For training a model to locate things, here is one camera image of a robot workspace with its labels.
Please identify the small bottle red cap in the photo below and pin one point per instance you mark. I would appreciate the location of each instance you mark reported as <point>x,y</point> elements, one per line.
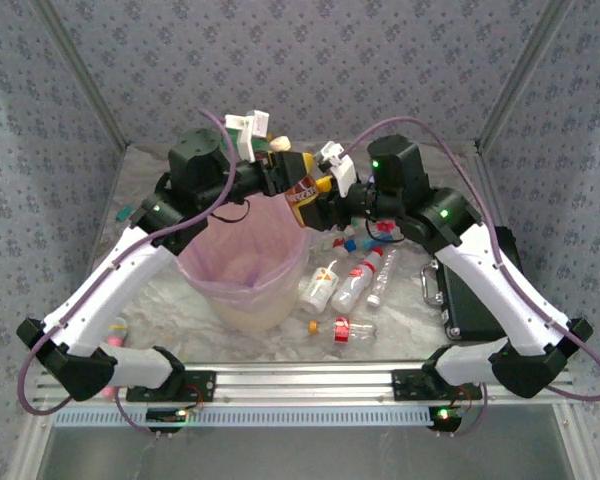
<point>338,243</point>

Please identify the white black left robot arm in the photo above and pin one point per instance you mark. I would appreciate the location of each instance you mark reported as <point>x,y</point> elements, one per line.
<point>105,285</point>

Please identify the brown coffee bottle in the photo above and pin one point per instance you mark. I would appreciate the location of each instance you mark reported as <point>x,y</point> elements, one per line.
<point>302,194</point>

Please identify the orange bottle cap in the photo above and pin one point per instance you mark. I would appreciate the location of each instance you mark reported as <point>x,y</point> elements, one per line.
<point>313,327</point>

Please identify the slim clear bottle white cap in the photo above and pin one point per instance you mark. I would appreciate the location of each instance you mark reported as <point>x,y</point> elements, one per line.
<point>384,275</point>

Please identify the aluminium frame post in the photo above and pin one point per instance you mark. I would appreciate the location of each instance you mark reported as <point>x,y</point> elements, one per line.
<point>525,70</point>
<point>82,70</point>

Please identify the pink lined waste bin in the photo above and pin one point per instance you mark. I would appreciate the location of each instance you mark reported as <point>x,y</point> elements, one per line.
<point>240,240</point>

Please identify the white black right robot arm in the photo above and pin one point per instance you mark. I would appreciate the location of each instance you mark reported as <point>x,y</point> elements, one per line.
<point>485,285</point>

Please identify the white bottle orange logo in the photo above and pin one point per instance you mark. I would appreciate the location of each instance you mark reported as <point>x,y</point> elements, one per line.
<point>320,287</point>

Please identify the small black controller board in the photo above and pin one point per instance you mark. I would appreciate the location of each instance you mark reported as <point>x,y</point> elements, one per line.
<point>442,416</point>
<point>167,415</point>

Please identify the small cyan bottle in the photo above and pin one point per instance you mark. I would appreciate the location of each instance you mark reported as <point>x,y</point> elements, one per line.
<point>368,244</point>

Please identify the clear bottle red blue label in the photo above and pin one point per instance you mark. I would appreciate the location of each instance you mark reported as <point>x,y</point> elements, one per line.
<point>384,227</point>

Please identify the small teal green object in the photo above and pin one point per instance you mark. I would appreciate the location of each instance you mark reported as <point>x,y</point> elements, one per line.
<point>122,214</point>

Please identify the cream plastic bin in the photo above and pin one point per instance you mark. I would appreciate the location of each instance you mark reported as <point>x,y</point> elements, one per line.
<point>260,310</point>

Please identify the small clear bottle red label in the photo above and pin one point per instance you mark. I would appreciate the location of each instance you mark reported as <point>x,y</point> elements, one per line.
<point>352,331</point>

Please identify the small bottle blue cap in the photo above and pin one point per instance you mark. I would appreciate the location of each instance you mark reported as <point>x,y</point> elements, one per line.
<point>350,245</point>

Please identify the aluminium mounting rail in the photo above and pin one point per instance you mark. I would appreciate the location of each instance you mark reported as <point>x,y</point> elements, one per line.
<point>300,382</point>

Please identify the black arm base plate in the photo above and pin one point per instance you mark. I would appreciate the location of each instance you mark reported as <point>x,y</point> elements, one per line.
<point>200,387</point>
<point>405,385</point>

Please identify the cream round cap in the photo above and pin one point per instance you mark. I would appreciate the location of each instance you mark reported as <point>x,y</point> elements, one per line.
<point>281,144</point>

